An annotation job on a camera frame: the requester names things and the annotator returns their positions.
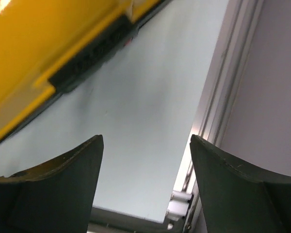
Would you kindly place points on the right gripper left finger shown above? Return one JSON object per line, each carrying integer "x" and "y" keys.
{"x": 55, "y": 196}

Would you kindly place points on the black combination lock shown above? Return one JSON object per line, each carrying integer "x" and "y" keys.
{"x": 93, "y": 55}

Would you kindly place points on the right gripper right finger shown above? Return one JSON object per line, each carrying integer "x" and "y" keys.
{"x": 237, "y": 196}

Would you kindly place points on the yellow Pikachu hard-shell suitcase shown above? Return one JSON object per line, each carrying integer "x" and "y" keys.
{"x": 38, "y": 37}

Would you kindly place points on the aluminium frame rail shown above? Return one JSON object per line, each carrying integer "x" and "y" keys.
{"x": 214, "y": 109}

